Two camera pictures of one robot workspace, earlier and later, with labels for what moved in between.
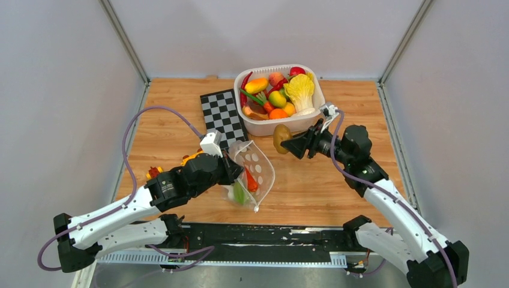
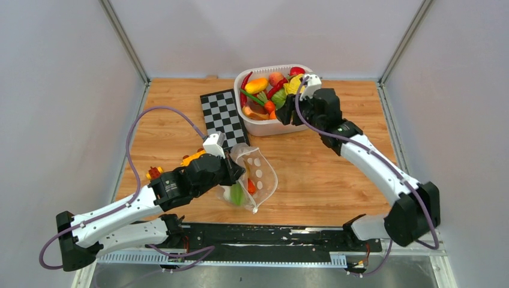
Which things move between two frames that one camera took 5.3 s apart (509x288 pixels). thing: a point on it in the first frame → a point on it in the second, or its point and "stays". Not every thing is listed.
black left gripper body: [224, 175] stays
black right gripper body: [322, 145] → [306, 107]
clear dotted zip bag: [257, 179] stays
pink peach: [274, 77] stays
